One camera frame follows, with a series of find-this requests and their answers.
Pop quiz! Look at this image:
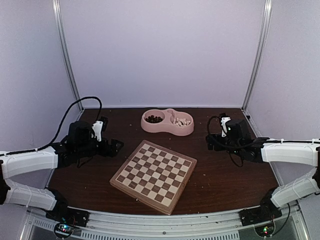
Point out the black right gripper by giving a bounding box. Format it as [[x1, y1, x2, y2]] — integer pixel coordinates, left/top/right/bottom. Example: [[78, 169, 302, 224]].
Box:
[[205, 133, 242, 158]]

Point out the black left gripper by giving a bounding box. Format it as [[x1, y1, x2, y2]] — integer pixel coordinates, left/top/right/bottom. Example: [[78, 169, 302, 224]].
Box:
[[76, 137, 124, 159]]

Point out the pink double bowl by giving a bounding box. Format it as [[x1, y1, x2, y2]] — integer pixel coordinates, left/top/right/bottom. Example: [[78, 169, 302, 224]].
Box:
[[140, 108, 195, 137]]

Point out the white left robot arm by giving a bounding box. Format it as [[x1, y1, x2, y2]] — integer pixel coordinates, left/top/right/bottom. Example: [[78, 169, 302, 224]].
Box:
[[0, 120, 124, 222]]

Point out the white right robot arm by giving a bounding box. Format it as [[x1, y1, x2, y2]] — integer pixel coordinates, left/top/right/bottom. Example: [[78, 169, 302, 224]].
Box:
[[205, 116, 320, 221]]

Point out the white chess pieces pile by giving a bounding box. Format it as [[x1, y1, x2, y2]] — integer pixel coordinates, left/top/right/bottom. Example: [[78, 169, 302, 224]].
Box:
[[173, 117, 192, 127]]

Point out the dark chess pieces pile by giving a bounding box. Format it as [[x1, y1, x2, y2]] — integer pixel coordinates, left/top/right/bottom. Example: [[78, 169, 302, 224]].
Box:
[[145, 115, 163, 124]]

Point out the wooden chess board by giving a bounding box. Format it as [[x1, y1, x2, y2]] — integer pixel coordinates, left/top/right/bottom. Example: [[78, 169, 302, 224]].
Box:
[[109, 140, 197, 215]]

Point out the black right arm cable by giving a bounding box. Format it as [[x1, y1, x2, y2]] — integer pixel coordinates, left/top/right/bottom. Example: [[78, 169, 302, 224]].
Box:
[[207, 115, 245, 168]]

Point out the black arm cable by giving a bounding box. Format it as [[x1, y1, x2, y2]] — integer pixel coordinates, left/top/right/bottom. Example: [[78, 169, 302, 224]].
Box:
[[37, 96, 103, 152], [207, 115, 245, 168]]

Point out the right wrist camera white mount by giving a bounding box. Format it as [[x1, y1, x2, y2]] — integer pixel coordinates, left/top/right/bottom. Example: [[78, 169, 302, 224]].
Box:
[[219, 113, 231, 138]]

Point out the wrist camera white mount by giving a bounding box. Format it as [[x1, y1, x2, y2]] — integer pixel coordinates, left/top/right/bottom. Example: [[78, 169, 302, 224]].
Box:
[[219, 113, 231, 138], [91, 116, 109, 142]]

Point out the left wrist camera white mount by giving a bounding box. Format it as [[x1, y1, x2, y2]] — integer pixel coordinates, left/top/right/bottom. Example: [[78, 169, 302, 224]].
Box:
[[91, 116, 109, 142]]

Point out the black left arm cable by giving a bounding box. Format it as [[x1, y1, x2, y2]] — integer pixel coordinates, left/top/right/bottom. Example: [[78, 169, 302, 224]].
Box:
[[37, 96, 103, 152]]

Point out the front aluminium rail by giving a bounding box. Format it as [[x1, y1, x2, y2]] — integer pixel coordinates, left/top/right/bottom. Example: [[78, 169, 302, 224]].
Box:
[[18, 203, 311, 240]]

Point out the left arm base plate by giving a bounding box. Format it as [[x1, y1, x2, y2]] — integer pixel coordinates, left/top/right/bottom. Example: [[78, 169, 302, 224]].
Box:
[[44, 207, 90, 228]]

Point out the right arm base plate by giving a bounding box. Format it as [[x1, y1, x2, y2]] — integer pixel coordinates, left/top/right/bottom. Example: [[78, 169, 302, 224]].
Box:
[[239, 206, 282, 227]]

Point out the right aluminium frame post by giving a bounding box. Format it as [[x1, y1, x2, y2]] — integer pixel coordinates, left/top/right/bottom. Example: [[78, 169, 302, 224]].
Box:
[[241, 0, 273, 112]]

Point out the aluminium frame post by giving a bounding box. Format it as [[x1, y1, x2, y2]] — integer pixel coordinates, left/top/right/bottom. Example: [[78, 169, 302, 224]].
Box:
[[241, 0, 273, 112], [52, 0, 80, 100]]

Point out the left aluminium frame post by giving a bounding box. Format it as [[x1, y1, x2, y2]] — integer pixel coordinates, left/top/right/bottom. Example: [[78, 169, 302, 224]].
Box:
[[52, 0, 80, 100]]

